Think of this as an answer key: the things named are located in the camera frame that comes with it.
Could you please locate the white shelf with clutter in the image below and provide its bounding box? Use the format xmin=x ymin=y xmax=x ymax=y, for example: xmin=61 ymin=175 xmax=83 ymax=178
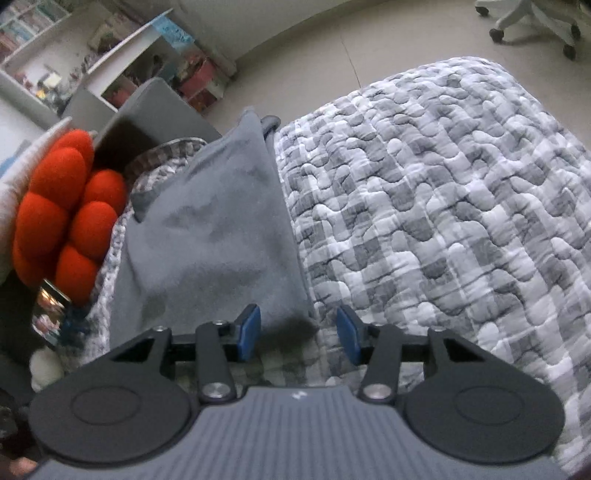
xmin=0 ymin=9 xmax=238 ymax=116

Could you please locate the white grey office chair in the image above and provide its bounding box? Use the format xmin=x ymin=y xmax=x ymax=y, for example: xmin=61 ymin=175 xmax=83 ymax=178
xmin=475 ymin=0 xmax=583 ymax=61

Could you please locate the grey shirt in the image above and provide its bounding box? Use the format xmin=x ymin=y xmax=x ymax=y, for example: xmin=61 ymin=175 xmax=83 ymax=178
xmin=110 ymin=107 xmax=319 ymax=352

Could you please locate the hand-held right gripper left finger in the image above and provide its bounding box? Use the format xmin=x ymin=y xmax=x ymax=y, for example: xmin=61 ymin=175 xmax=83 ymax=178
xmin=111 ymin=304 xmax=262 ymax=402

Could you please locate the orange knot cushion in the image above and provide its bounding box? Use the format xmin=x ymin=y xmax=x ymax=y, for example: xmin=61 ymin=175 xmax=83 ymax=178
xmin=13 ymin=129 xmax=129 ymax=305

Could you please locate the grey checked quilt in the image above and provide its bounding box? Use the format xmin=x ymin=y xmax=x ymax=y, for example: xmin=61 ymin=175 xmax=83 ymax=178
xmin=60 ymin=55 xmax=591 ymax=474

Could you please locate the blue phone stand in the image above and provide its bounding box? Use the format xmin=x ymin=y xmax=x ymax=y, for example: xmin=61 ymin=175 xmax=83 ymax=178
xmin=60 ymin=309 xmax=93 ymax=337

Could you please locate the blue printed sheet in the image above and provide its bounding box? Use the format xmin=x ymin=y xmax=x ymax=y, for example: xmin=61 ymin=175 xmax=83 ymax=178
xmin=152 ymin=16 xmax=197 ymax=49

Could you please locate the smartphone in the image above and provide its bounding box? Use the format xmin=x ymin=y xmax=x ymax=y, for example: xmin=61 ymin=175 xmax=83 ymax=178
xmin=30 ymin=279 xmax=72 ymax=344

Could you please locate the grey sofa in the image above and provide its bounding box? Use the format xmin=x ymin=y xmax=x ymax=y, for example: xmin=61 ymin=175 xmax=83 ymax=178
xmin=60 ymin=78 xmax=222 ymax=174

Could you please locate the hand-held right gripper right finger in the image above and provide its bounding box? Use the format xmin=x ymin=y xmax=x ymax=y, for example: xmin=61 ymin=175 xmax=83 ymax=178
xmin=336 ymin=305 xmax=490 ymax=402

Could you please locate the white pillow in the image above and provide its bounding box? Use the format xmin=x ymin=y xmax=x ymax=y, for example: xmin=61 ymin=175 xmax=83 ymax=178
xmin=0 ymin=115 xmax=75 ymax=273

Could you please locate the white plush toy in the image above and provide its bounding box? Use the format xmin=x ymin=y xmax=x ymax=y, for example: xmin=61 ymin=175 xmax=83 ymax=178
xmin=28 ymin=346 xmax=65 ymax=393

